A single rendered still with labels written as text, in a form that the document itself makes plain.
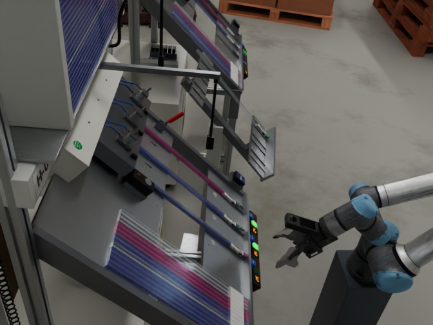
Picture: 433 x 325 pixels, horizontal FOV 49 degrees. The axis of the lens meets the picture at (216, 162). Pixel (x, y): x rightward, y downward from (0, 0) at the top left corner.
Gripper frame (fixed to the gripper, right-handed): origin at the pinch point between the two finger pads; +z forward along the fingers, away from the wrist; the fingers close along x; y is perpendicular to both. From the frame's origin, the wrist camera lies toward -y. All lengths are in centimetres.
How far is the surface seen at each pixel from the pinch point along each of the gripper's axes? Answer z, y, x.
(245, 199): 8.5, -3.5, 27.4
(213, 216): 9.9, -18.8, 8.0
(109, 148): 4, -65, -6
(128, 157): 4, -59, -4
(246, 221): 8.2, -3.5, 15.8
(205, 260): 9.9, -21.3, -12.4
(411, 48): -64, 173, 335
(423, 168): -30, 144, 151
